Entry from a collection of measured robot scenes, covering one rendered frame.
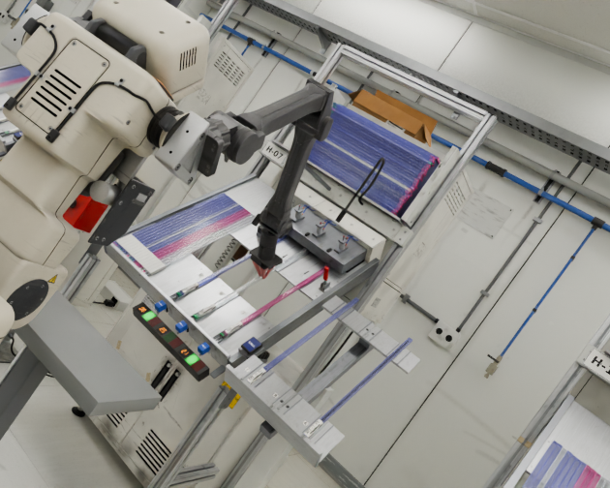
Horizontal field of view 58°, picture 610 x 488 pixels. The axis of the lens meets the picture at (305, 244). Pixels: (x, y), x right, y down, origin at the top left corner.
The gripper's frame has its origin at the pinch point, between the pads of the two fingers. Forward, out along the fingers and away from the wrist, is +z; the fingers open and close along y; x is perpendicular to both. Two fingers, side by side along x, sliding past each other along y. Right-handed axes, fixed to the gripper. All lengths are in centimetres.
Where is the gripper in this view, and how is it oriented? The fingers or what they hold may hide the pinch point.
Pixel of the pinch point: (262, 275)
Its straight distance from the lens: 189.9
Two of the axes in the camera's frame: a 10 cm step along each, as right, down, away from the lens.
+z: -1.7, 7.8, 6.1
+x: -6.7, 3.6, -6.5
